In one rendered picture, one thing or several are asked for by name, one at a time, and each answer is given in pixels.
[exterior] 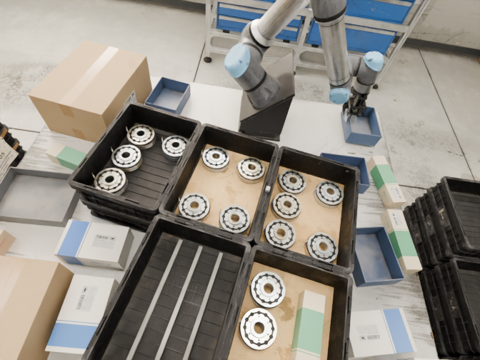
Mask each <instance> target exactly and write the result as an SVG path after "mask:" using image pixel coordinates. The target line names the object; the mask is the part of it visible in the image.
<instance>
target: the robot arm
mask: <svg viewBox="0 0 480 360"><path fill-rule="evenodd" d="M310 2H311V7H312V11H313V15H314V20H315V21H316V22H318V23H319V31H320V34H321V42H322V46H323V50H324V58H325V62H326V70H327V74H328V78H329V86H330V92H329V100H330V101H331V102H332V103H334V104H343V106H342V111H343V116H344V121H345V123H346V122H347V120H348V119H347V118H348V117H349V114H351V116H350V117H349V118H350V122H351V121H353V122H354V123H356V117H360V116H361V115H362V117H363V116H364V113H365V111H366V101H365V100H367V98H368V97H367V96H368V95H369V93H370V91H371V90H372V88H373V85H375V81H376V79H377V76H378V75H379V72H380V71H381V68H382V66H383V63H384V56H383V55H382V54H381V53H379V52H377V51H373V52H371V51H370V52H368V53H366V55H365V56H364V57H360V56H352V55H348V52H347V45H346V31H345V23H344V14H345V13H346V0H276V2H275V3H274V4H273V5H272V6H271V8H270V9H269V10H268V11H267V12H266V13H265V14H264V15H263V16H262V18H261V19H255V20H254V21H252V22H250V23H248V24H247V25H246V26H245V27H244V29H243V31H242V33H241V37H240V39H239V42H238V44H237V45H235V46H234V47H233V48H231V50H230V52H229V53H228V54H227V55H226V58H225V61H224V66H225V69H226V70H227V71H228V73H229V75H230V76H231V77H233V79H234V80H235V81H236V82H237V83H238V84H239V86H240V87H241V88H242V89H243V90H244V91H245V92H246V95H247V96H248V99H249V102H250V104H251V105H252V106H253V107H254V108H255V109H262V108H264V107H266V106H268V105H269V104H271V103H272V102H273V101H274V100H275V99H276V98H277V96H278V95H279V93H280V91H281V84H280V83H279V81H278V80H277V79H276V78H274V77H272V76H271V75H269V74H268V73H266V71H265V70H264V68H263V67H262V66H261V61H262V58H263V55H264V53H265V52H266V50H267V49H269V48H270V47H271V46H272V45H273V44H274V41H275V36H276V35H277V34H278V33H279V32H280V31H281V30H282V29H283V28H284V27H285V26H286V25H287V24H289V23H290V22H291V21H292V20H293V19H294V18H295V17H296V16H297V15H298V14H299V13H300V12H301V11H302V10H303V9H304V8H305V7H306V6H307V5H308V4H309V3H310ZM353 76H357V78H356V81H355V82H354V85H353V86H351V83H352V78H353ZM350 93H352V94H353V96H349V95H350ZM364 109H365V111H364ZM363 112H364V113H363Z"/></svg>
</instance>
